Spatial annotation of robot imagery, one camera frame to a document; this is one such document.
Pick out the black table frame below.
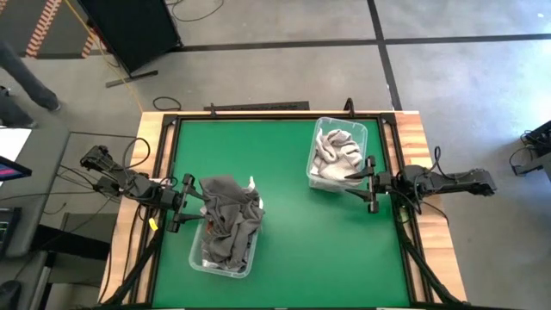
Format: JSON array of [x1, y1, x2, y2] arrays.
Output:
[[101, 110, 470, 310]]

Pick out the green table mat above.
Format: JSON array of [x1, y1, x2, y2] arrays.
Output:
[[152, 119, 412, 309]]

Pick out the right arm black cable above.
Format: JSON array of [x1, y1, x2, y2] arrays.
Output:
[[389, 146, 451, 225]]

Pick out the loose black floor cable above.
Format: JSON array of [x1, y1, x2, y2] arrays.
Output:
[[165, 0, 226, 23]]

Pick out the black equipment cart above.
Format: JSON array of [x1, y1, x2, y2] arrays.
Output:
[[510, 119, 551, 177]]

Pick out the tilted dark monitor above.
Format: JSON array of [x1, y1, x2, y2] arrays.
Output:
[[0, 155, 33, 182]]

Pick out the white paper sheet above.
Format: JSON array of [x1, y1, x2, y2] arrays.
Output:
[[0, 127, 34, 163]]

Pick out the coiled black floor cable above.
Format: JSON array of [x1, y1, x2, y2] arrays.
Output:
[[152, 96, 183, 112]]

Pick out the light grey waffle towel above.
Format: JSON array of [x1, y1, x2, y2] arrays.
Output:
[[309, 127, 364, 182]]

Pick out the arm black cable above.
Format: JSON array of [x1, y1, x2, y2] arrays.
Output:
[[121, 136, 152, 172], [389, 146, 451, 225]]

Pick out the grey side desk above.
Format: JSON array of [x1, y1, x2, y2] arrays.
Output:
[[0, 127, 72, 259]]

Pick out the clear plastic bin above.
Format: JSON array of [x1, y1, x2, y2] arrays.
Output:
[[188, 174, 264, 280], [305, 115, 369, 194]]

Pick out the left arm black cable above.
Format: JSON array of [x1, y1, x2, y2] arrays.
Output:
[[121, 136, 152, 172]]

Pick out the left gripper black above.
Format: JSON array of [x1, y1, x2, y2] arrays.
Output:
[[162, 173, 211, 233]]

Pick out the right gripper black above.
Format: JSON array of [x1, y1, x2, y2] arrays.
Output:
[[344, 155, 404, 215]]

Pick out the person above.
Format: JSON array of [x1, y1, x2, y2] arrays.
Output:
[[0, 38, 62, 129]]

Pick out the black device with lit keys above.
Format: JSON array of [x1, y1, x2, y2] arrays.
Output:
[[0, 207, 22, 257]]

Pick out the plain dark grey towel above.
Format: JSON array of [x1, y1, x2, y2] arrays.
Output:
[[198, 174, 264, 272]]

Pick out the black computer mouse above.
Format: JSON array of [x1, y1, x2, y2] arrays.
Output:
[[0, 279, 22, 310]]

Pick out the black floor cabinet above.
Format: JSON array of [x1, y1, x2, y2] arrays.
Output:
[[77, 0, 182, 89]]

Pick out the yellow floor cable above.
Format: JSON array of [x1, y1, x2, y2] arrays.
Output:
[[64, 0, 144, 114]]

